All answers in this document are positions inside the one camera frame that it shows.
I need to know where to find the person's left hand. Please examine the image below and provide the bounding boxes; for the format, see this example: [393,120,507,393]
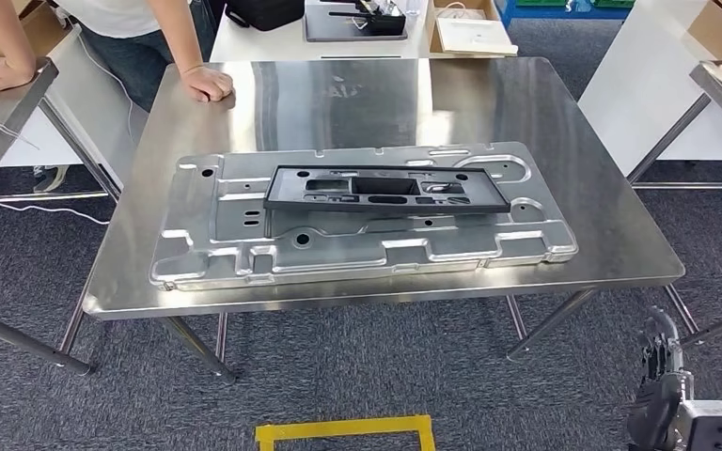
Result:
[180,64,236,104]

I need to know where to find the person's right hand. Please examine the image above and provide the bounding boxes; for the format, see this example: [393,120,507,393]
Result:
[0,56,37,93]

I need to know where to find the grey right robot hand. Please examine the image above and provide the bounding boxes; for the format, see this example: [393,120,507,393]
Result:
[625,306,696,451]

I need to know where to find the black rectangular plastic plate part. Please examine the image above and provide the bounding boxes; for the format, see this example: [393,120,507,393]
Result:
[263,164,511,216]

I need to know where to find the white desk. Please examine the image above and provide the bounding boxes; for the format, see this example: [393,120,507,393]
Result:
[210,0,518,64]
[578,0,722,179]
[0,24,150,188]

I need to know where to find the black bag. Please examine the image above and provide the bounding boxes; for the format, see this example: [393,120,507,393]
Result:
[224,0,306,32]

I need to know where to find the person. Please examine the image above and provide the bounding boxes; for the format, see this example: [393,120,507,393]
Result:
[0,0,236,194]

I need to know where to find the black tray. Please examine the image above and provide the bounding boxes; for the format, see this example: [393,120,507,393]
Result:
[303,0,409,43]

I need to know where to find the black tool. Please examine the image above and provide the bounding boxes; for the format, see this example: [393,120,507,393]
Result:
[328,0,407,37]

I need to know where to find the stamped silver metal panel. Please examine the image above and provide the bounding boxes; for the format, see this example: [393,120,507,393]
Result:
[149,141,580,292]

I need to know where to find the open brown cardboard box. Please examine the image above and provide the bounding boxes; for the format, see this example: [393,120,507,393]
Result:
[424,0,519,60]

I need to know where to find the yellow floor tape square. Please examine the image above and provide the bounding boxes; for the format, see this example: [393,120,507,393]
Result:
[255,414,437,451]

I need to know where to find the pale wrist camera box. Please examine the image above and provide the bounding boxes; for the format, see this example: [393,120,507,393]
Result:
[677,399,722,451]

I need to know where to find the white power cable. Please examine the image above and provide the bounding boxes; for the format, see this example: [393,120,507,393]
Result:
[0,169,111,226]

